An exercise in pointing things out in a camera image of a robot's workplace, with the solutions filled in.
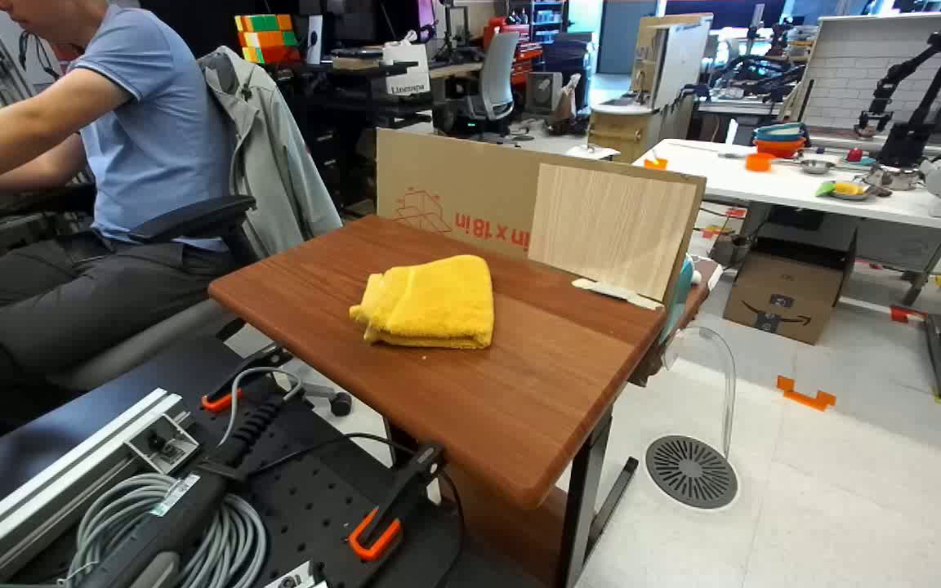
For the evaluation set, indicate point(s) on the grey jacket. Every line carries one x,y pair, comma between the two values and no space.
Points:
274,164

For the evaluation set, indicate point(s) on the orange blue stacked bowls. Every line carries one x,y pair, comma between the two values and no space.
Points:
781,139

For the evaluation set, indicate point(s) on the round black floor grate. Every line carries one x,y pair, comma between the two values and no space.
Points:
691,470

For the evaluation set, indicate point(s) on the person in blue shirt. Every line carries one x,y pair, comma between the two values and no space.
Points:
148,132

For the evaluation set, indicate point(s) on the black grey office chair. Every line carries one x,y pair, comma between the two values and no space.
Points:
195,216

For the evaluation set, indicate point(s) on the black background robot arm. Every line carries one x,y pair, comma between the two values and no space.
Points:
911,115

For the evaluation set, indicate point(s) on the person's left forearm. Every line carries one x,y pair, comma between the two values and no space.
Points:
25,126

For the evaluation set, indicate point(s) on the white pegboard panel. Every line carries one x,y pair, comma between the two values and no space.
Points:
850,66

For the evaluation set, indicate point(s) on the yellow towel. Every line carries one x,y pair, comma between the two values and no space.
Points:
432,305

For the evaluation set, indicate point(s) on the aluminium extrusion rail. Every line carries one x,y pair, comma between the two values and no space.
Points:
67,461

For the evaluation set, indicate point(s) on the multicoloured block cube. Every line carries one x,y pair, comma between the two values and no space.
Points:
265,36

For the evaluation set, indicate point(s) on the tall background cardboard box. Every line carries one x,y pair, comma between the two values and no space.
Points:
669,61

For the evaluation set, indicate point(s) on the small orange cup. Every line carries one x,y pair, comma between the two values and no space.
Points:
759,160

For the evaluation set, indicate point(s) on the white work table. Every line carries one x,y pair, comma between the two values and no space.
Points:
785,192

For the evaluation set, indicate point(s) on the plate with yellow green items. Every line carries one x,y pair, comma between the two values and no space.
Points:
845,192

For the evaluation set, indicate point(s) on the large cardboard box red print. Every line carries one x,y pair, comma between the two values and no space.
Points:
447,184

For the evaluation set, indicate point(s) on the small cardboard box black print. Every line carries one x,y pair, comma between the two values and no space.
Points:
785,295

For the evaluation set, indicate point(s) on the orange floor bracket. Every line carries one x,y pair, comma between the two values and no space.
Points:
804,397

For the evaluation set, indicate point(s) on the light wooden panel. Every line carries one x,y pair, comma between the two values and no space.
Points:
612,229

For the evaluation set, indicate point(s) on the black table leg frame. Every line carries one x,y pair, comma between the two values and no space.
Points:
583,492

